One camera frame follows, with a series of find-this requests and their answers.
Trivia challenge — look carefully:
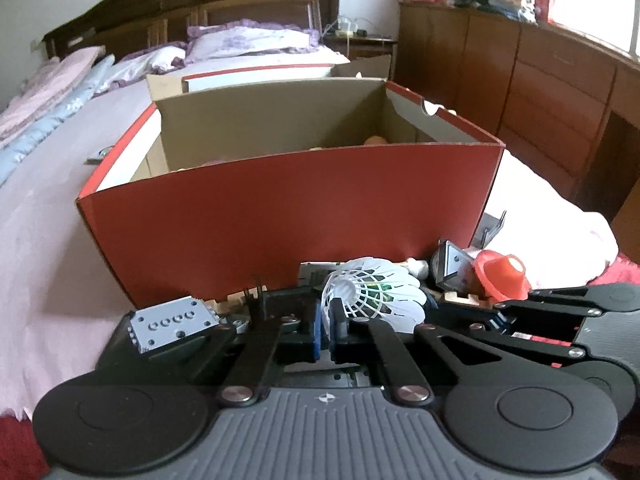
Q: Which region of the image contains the wooden headboard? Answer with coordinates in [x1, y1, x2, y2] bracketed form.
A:
[42, 0, 347, 62]

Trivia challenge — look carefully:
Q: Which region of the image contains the grey toy plate with holes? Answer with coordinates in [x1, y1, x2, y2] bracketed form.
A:
[129, 297, 222, 356]

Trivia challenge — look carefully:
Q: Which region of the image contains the wooden nightstand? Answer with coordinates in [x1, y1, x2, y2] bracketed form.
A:
[324, 29, 399, 62]

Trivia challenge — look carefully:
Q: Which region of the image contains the red cardboard box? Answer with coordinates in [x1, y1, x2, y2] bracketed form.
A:
[75, 55, 507, 309]

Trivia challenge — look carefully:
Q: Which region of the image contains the white plush blanket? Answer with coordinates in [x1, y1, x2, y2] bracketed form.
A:
[0, 55, 623, 421]

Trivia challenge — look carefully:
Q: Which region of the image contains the window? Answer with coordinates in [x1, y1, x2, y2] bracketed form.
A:
[529, 0, 640, 58]

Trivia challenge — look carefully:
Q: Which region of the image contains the wooden cabinet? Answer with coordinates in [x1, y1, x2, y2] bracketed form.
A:
[395, 0, 640, 233]

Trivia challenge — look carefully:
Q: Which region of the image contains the red rose blanket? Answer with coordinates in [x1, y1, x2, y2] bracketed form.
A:
[0, 252, 640, 480]

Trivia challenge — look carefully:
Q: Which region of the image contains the wooden toy block strip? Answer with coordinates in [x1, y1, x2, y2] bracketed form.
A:
[215, 294, 253, 322]

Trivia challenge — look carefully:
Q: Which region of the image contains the pink quilt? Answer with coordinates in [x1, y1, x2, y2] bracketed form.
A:
[0, 45, 107, 142]

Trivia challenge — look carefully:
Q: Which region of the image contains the white shuttlecock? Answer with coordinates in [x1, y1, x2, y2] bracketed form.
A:
[320, 257, 429, 339]

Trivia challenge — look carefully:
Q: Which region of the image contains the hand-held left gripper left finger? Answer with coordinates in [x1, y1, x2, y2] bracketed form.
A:
[92, 302, 322, 406]

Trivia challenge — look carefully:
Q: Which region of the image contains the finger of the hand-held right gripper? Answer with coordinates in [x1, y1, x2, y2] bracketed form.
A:
[470, 324, 586, 364]
[492, 287, 601, 319]

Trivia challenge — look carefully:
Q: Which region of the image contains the blue floral quilt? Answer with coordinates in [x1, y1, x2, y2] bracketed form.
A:
[0, 55, 117, 188]

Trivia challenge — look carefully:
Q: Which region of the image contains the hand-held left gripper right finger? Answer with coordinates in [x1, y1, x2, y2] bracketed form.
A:
[329, 299, 531, 406]

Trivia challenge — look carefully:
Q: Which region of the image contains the grey angled toy piece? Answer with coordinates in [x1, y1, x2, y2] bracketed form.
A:
[430, 240, 475, 292]

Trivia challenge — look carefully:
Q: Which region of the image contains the grey toy bracket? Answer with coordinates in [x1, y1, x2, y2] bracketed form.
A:
[474, 210, 507, 249]

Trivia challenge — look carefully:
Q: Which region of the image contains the purple floral pillow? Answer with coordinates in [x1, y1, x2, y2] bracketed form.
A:
[186, 19, 322, 59]

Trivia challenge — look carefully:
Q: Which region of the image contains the red toy hat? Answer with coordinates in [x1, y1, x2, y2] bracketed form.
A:
[472, 250, 531, 305]

